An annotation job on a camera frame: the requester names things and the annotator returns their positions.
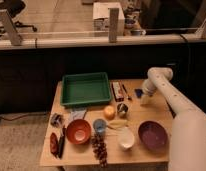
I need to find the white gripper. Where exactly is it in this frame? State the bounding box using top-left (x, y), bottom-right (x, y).
top-left (140, 79), bottom-right (157, 106)

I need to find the blue sponge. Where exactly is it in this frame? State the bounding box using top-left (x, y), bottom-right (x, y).
top-left (135, 89), bottom-right (143, 98)

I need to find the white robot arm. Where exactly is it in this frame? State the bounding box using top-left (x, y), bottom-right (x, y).
top-left (142, 67), bottom-right (206, 171)

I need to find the green plastic tray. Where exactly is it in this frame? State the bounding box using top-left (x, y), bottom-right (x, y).
top-left (60, 72), bottom-right (112, 108)

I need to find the small dark tin can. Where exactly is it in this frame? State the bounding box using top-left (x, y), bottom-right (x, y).
top-left (117, 103), bottom-right (128, 118)

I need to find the black marker pen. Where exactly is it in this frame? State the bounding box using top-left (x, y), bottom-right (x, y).
top-left (122, 84), bottom-right (132, 101)

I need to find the wooden table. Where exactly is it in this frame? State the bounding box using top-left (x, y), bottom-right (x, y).
top-left (40, 79), bottom-right (173, 167)

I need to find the dark red box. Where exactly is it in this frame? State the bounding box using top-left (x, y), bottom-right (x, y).
top-left (112, 82), bottom-right (124, 102)

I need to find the purple bowl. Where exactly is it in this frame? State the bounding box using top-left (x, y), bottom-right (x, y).
top-left (138, 121), bottom-right (168, 150)

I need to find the banana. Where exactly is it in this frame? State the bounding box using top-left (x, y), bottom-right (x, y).
top-left (107, 119), bottom-right (128, 129)

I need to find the orange fruit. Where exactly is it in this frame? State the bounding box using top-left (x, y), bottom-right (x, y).
top-left (104, 105), bottom-right (115, 120)

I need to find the white cup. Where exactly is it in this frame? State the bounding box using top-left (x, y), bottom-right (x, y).
top-left (118, 127), bottom-right (135, 150)

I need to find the blue cup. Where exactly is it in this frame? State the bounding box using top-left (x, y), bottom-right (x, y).
top-left (93, 119), bottom-right (106, 134)

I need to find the dark grape bunch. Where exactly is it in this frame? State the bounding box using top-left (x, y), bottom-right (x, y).
top-left (91, 134), bottom-right (107, 167)

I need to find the grey cloth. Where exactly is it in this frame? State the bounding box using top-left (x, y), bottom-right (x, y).
top-left (68, 108), bottom-right (87, 122)

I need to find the red bowl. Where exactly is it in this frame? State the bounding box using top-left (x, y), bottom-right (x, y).
top-left (66, 119), bottom-right (91, 145)

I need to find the red spoon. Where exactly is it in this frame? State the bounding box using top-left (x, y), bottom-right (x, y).
top-left (50, 132), bottom-right (58, 156)

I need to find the office chair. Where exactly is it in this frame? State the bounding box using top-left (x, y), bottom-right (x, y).
top-left (0, 0), bottom-right (37, 33)

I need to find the middle metal post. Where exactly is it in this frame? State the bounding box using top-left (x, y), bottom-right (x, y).
top-left (108, 8), bottom-right (119, 43)

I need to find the metal post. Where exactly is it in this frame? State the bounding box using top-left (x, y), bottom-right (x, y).
top-left (0, 9), bottom-right (22, 46)
top-left (108, 8), bottom-right (119, 43)

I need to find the black handled utensil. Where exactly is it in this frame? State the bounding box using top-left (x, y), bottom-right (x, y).
top-left (58, 127), bottom-right (66, 159)

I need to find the left metal post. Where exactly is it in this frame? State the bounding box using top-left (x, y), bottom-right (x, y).
top-left (0, 9), bottom-right (22, 46)

